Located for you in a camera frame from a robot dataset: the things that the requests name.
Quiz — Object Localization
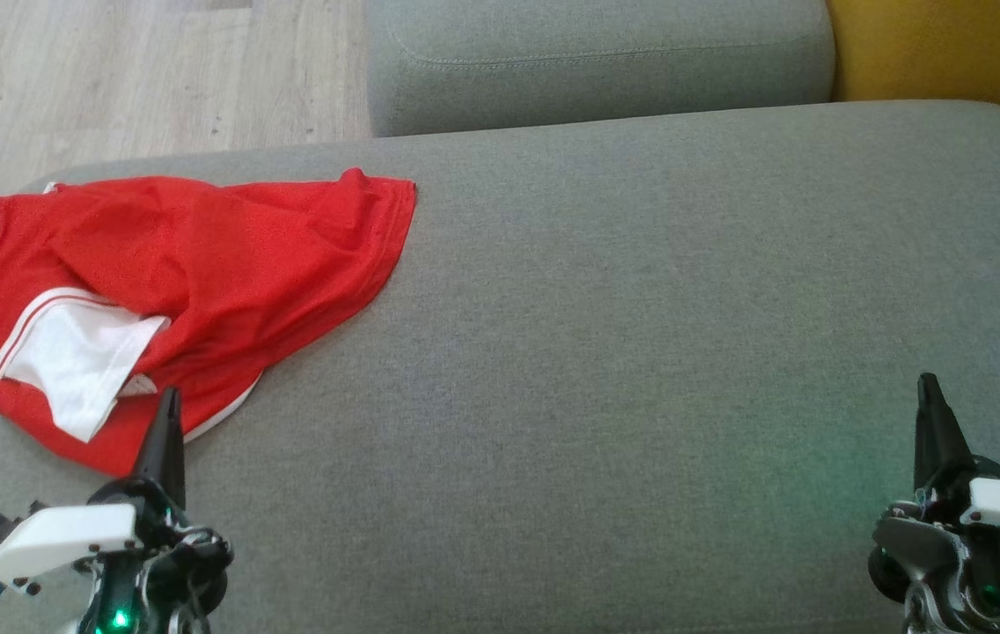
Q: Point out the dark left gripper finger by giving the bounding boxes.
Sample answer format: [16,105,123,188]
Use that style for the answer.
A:
[161,388,187,509]
[134,387,173,496]

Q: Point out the yellow sofa backrest cushion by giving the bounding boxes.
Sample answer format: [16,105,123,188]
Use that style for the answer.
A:
[826,0,1000,137]

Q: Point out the large grey sofa ottoman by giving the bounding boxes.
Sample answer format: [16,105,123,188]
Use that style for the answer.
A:
[0,100,1000,634]

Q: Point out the grey sofa seat cushion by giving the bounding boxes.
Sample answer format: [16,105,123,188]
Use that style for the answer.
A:
[364,0,836,138]

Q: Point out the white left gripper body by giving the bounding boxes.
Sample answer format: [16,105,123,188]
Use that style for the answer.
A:
[0,475,202,589]

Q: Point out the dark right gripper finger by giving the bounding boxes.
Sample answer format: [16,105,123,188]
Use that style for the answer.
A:
[929,374,977,485]
[913,373,943,491]

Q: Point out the red shorts white trim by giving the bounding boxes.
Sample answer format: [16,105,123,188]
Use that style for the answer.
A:
[25,167,418,446]

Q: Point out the red basketball jersey white sleeves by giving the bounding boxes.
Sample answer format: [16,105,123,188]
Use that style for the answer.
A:
[0,181,193,476]

